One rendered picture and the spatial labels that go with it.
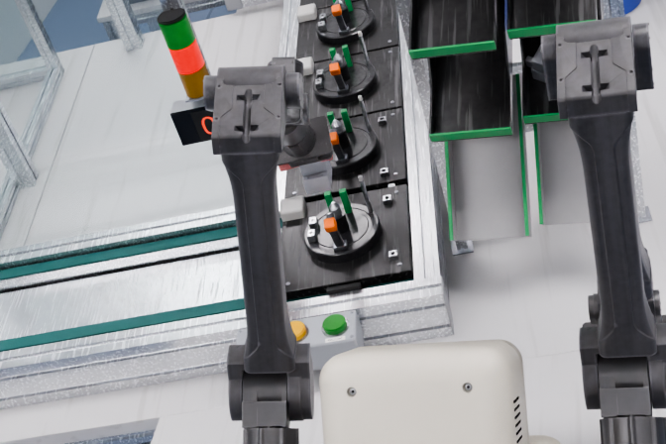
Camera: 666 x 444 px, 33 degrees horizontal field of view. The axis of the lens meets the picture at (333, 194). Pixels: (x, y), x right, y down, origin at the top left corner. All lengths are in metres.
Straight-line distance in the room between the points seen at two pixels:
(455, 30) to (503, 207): 0.34
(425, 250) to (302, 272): 0.22
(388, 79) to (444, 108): 0.58
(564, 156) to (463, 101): 0.21
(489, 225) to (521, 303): 0.16
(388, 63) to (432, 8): 0.70
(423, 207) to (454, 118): 0.29
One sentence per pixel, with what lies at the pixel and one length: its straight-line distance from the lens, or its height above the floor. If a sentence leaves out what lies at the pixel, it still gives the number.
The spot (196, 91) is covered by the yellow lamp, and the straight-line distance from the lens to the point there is 1.97.
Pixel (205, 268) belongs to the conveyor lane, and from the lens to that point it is 2.16.
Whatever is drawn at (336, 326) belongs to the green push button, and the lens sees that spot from 1.86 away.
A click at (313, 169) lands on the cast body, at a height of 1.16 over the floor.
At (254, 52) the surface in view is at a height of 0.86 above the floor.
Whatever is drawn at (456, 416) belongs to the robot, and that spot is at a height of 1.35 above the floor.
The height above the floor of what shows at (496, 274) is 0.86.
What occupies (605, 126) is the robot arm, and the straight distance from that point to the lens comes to 1.13.
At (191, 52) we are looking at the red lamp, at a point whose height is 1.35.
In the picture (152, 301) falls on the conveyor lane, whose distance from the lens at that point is 2.14.
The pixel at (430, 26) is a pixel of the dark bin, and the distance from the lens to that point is 1.75.
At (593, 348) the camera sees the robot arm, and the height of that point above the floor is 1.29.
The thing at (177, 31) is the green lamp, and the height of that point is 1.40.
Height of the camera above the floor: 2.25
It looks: 37 degrees down
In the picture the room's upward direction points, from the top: 18 degrees counter-clockwise
